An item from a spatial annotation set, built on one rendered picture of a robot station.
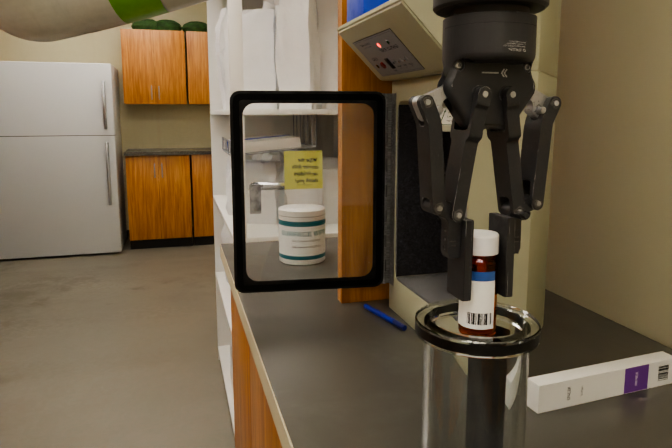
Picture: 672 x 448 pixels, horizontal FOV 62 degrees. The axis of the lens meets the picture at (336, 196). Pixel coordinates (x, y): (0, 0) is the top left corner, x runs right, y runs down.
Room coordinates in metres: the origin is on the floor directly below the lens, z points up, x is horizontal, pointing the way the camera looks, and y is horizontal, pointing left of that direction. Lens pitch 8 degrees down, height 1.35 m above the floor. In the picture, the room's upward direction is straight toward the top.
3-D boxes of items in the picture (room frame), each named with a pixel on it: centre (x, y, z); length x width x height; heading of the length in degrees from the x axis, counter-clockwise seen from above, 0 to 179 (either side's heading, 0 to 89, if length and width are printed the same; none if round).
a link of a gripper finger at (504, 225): (0.48, -0.15, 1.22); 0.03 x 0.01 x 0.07; 16
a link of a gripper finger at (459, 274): (0.47, -0.11, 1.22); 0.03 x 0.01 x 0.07; 16
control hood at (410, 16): (0.97, -0.10, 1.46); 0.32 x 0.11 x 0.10; 16
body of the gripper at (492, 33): (0.48, -0.13, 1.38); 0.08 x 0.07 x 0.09; 106
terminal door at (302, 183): (1.10, 0.05, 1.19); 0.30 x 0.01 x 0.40; 99
